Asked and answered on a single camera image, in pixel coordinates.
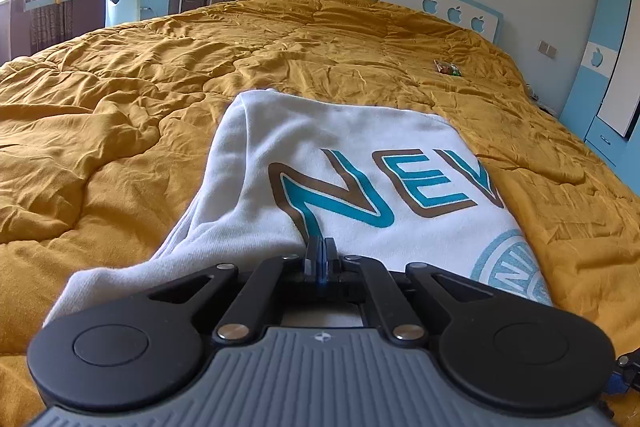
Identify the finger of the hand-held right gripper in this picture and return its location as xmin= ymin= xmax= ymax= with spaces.
xmin=606 ymin=347 xmax=640 ymax=408

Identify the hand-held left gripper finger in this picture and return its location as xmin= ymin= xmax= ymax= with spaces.
xmin=320 ymin=237 xmax=502 ymax=343
xmin=145 ymin=237 xmax=322 ymax=343

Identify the white printed shirt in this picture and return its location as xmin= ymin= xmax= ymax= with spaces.
xmin=42 ymin=89 xmax=553 ymax=333

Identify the mustard yellow blanket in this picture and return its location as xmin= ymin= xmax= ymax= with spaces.
xmin=0 ymin=0 xmax=640 ymax=427

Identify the blue and white wardrobe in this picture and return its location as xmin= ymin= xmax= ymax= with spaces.
xmin=559 ymin=0 xmax=640 ymax=168

